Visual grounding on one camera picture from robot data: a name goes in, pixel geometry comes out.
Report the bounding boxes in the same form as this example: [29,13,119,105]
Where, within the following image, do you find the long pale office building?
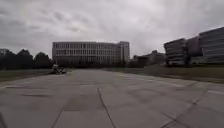
[51,40,131,67]

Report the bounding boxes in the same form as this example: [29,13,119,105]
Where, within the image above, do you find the grey stone slab plaza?
[0,68,224,128]

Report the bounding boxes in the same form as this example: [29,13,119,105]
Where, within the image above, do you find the low distant building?
[133,49,166,68]

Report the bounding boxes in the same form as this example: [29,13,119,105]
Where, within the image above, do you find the parked scooters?
[49,64,68,75]

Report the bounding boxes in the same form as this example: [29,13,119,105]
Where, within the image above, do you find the grey layered building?
[163,37,188,66]

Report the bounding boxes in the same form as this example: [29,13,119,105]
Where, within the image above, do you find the grass field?
[109,65,224,84]

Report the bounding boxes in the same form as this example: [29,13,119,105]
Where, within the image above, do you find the dark line of trees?
[0,48,54,70]

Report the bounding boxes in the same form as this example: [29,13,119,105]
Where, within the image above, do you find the grass strip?
[0,68,54,83]

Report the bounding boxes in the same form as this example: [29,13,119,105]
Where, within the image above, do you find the large grey building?
[186,26,224,65]

